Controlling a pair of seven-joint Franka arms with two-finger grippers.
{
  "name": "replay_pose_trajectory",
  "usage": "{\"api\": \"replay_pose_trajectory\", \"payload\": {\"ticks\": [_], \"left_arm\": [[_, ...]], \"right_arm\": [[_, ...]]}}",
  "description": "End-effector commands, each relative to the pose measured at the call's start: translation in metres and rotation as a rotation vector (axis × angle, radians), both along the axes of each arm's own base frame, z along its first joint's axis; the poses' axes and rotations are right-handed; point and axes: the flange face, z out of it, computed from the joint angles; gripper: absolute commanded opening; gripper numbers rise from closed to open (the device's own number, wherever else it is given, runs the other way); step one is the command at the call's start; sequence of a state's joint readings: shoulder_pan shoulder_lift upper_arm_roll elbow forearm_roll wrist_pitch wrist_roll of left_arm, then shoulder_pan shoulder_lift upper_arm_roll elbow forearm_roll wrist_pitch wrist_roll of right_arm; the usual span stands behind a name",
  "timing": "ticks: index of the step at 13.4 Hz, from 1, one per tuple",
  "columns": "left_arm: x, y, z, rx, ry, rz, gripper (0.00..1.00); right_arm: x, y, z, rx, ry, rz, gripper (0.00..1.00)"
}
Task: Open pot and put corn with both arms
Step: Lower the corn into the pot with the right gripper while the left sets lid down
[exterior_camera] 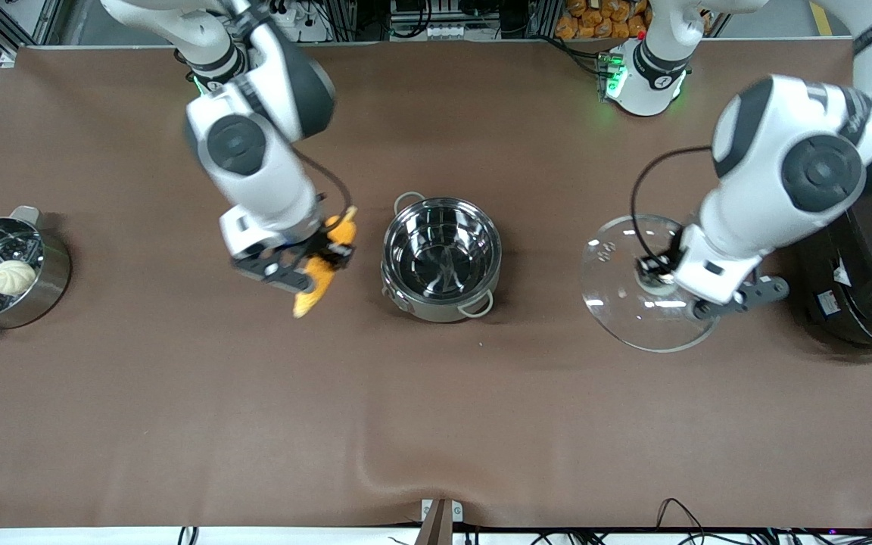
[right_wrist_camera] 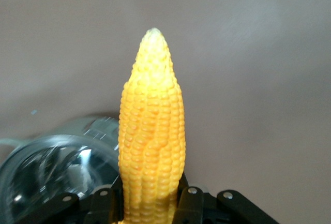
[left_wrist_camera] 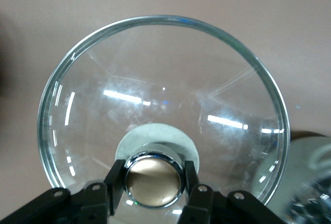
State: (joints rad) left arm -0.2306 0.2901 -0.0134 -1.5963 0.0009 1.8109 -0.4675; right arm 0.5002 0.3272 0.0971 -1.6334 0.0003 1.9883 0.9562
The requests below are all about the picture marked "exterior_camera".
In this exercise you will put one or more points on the stainless steel pot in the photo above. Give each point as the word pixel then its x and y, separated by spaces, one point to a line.
pixel 443 257

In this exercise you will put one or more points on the steel steamer pot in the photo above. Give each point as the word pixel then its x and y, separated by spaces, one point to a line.
pixel 46 284

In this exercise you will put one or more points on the white steamed bun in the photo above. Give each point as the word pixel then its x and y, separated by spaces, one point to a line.
pixel 14 278

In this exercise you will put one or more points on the metal table edge bracket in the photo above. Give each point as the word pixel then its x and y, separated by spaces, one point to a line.
pixel 440 515

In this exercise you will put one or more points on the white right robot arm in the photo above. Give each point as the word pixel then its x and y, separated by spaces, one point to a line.
pixel 254 151

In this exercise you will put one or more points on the glass pot lid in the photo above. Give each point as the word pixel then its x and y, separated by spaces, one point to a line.
pixel 618 306

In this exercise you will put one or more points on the bag of orange snacks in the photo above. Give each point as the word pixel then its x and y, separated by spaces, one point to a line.
pixel 599 21

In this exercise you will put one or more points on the brown table mat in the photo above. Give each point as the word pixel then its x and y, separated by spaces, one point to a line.
pixel 436 424

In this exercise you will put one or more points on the white power strip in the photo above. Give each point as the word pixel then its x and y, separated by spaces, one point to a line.
pixel 288 19

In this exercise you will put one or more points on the yellow corn cob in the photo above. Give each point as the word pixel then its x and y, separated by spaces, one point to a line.
pixel 306 299

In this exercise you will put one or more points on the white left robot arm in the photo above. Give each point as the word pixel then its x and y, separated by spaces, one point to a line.
pixel 799 166

